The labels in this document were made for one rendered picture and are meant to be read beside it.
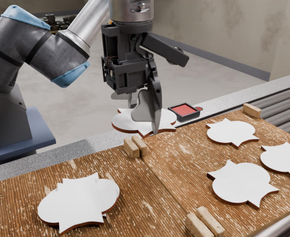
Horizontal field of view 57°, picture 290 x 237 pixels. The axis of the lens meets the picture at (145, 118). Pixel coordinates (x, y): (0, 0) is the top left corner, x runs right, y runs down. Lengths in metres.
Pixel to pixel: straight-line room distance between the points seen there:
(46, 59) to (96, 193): 0.43
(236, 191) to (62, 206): 0.34
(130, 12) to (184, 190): 0.36
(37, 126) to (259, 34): 3.37
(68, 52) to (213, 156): 0.49
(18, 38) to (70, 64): 0.15
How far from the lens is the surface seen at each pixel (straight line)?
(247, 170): 0.65
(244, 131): 0.78
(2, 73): 0.85
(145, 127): 0.54
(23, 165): 0.73
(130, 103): 0.60
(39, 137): 0.91
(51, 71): 0.83
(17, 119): 0.87
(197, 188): 0.59
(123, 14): 0.46
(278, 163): 0.70
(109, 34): 0.46
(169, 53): 0.52
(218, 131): 0.76
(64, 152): 0.74
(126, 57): 0.49
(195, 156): 0.67
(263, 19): 3.90
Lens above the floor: 1.34
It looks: 30 degrees down
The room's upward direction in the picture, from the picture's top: straight up
